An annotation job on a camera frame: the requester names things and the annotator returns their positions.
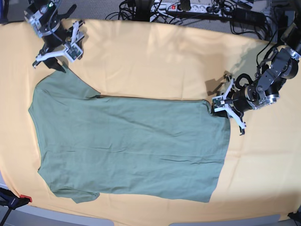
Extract gripper left of image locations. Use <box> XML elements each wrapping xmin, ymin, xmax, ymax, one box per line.
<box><xmin>37</xmin><ymin>4</ymin><xmax>78</xmax><ymax>73</ymax></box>

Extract gripper right of image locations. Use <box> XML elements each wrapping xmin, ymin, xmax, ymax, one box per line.
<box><xmin>212</xmin><ymin>73</ymin><xmax>280</xmax><ymax>118</ymax></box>

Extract green T-shirt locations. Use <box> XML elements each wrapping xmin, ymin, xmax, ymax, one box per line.
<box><xmin>29</xmin><ymin>71</ymin><xmax>230</xmax><ymax>203</ymax></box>

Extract yellow table cloth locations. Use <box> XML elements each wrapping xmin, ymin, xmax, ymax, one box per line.
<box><xmin>0</xmin><ymin>20</ymin><xmax>301</xmax><ymax>226</ymax></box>

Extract black power adapter brick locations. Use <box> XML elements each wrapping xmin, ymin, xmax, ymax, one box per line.
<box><xmin>232</xmin><ymin>8</ymin><xmax>266</xmax><ymax>26</ymax></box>

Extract white power strip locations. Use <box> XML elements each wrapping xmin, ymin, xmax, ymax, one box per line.
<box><xmin>151</xmin><ymin>2</ymin><xmax>222</xmax><ymax>15</ymax></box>

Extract black clamp right corner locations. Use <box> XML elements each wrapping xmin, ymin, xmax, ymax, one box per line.
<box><xmin>287</xmin><ymin>211</ymin><xmax>301</xmax><ymax>223</ymax></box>

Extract blue clamp with red tip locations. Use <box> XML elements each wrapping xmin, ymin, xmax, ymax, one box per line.
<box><xmin>0</xmin><ymin>187</ymin><xmax>32</xmax><ymax>226</ymax></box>

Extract white wrist camera right of image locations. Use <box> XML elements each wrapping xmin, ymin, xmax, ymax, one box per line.
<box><xmin>212</xmin><ymin>96</ymin><xmax>225</xmax><ymax>113</ymax></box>

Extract white wrist camera of image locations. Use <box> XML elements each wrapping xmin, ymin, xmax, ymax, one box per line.
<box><xmin>212</xmin><ymin>96</ymin><xmax>225</xmax><ymax>113</ymax></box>
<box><xmin>65</xmin><ymin>43</ymin><xmax>83</xmax><ymax>63</ymax></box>

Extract white wrist camera left of image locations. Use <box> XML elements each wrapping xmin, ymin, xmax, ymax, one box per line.
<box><xmin>65</xmin><ymin>43</ymin><xmax>83</xmax><ymax>63</ymax></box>

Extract tangled black cables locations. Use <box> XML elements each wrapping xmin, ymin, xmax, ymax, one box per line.
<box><xmin>105</xmin><ymin>0</ymin><xmax>278</xmax><ymax>42</ymax></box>

